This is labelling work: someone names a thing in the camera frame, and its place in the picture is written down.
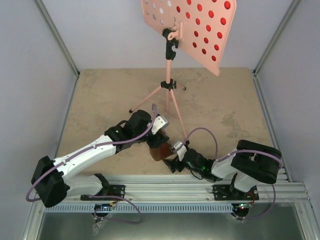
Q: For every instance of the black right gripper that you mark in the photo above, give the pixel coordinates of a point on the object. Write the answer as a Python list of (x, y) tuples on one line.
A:
[(171, 165)]

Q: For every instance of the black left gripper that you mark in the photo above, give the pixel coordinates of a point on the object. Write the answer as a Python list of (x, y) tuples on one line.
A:
[(157, 141)]

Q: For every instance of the brown wooden metronome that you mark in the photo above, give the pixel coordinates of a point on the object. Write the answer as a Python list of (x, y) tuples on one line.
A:
[(162, 152)]

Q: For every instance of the pink music stand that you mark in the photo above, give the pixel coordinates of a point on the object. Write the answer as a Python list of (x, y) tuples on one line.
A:
[(199, 28)]

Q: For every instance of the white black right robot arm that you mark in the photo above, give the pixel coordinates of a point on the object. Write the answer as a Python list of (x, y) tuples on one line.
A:
[(236, 175)]

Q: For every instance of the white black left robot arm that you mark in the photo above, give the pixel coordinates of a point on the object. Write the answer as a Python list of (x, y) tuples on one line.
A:
[(53, 179)]

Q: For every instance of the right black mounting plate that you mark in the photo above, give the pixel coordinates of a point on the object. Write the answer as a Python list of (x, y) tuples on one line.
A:
[(222, 192)]

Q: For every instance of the black mounting plate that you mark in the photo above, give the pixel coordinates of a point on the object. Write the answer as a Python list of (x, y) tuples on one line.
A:
[(108, 193), (222, 192)]

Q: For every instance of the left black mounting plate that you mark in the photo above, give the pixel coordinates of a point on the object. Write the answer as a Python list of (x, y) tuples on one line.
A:
[(108, 193)]

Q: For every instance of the clear plastic bag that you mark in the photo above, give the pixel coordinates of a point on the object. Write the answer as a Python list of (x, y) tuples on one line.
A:
[(98, 226)]

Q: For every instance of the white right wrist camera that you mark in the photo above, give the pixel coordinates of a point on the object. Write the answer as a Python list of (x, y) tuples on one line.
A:
[(180, 149)]

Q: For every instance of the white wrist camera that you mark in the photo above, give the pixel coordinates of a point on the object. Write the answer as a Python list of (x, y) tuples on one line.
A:
[(180, 149), (160, 123)]

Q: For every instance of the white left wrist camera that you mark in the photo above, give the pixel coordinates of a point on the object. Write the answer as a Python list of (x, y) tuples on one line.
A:
[(160, 123)]

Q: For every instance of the grey slotted cable duct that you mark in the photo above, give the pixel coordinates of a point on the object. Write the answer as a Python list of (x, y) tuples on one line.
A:
[(142, 207)]

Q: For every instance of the aluminium left corner frame post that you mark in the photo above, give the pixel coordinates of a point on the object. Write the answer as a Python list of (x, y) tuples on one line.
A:
[(56, 35)]

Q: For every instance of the aluminium corner frame post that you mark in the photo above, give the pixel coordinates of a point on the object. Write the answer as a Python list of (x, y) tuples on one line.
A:
[(264, 77), (56, 35)]

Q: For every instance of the aluminium right corner frame post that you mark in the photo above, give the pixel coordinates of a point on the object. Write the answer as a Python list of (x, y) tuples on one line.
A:
[(264, 77)]

